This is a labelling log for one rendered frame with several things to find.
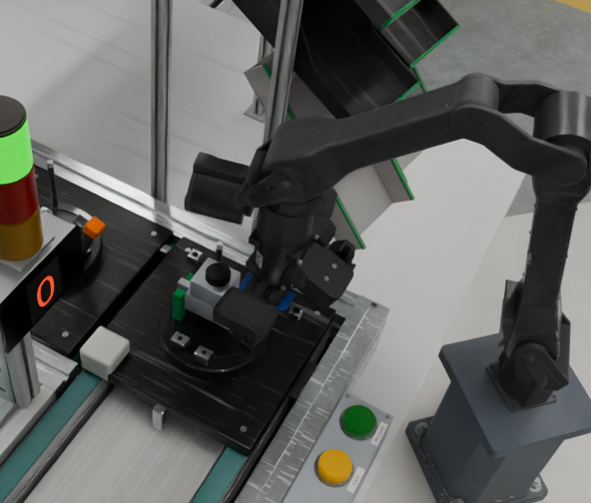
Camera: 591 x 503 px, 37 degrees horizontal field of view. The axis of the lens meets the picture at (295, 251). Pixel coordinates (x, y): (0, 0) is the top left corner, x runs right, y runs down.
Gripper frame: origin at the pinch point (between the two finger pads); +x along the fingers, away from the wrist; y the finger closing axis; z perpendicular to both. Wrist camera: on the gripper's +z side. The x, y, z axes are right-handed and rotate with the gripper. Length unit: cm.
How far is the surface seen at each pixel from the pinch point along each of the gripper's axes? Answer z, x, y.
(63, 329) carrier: -23.3, 12.6, -9.5
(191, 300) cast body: -9.4, 4.8, -2.2
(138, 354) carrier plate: -13.4, 12.6, -7.7
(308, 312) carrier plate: 1.8, 12.7, 9.5
